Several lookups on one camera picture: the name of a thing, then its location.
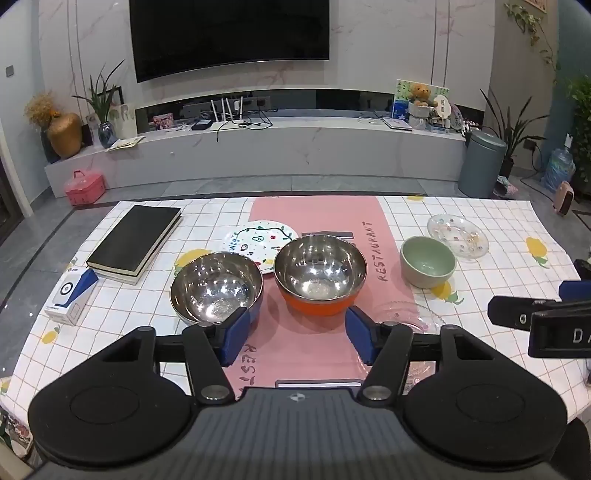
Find dried flower bunch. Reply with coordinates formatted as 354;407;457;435
24;91;63;127

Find white illustrated card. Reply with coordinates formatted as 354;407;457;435
108;104;137;139

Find bushy green plant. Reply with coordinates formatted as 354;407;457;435
566;76;591;185

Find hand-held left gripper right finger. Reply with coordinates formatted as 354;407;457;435
345;305;502;403

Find black television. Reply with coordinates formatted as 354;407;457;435
129;0;331;84

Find blue water bottle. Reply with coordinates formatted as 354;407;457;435
541;148;575;195

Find white and blue box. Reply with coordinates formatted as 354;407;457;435
45;267;99;326

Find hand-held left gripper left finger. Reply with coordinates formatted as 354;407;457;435
98;305;251;407

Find hanging ivy plant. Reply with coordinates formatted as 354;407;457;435
503;0;559;84

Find stack of papers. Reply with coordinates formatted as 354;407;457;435
105;136;146;151

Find lemon print checked tablecloth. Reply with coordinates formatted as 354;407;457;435
0;194;587;430

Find white router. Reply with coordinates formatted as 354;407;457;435
210;97;252;132

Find dark leaf potted plant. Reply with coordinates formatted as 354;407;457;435
480;88;546;178

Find beige small heater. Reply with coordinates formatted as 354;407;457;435
553;181;574;216

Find green ceramic bowl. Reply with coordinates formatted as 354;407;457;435
400;236;457;288

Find green plant in blue vase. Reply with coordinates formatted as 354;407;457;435
71;60;126;149

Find blue stainless steel bowl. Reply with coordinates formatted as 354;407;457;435
170;252;264;326

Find black picture frame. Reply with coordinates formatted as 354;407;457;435
90;88;124;116

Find black notebook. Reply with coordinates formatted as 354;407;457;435
86;205;182;278

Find grey trash can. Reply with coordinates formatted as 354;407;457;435
458;129;508;198

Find pink printed placemat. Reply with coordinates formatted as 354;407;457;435
225;196;419;400

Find gold vase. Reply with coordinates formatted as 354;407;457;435
47;112;84;160

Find floral clear glass plate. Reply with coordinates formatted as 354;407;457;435
369;300;448;384
427;213;489;260

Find pink storage box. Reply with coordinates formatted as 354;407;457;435
65;170;106;206

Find brown teddy bear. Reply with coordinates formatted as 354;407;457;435
409;83;432;109

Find orange stainless steel bowl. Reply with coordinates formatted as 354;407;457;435
274;234;368;318

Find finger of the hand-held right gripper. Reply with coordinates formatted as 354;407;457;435
558;280;591;301
488;295;561;330

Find white patterned plate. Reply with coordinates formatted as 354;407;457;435
222;220;298;275

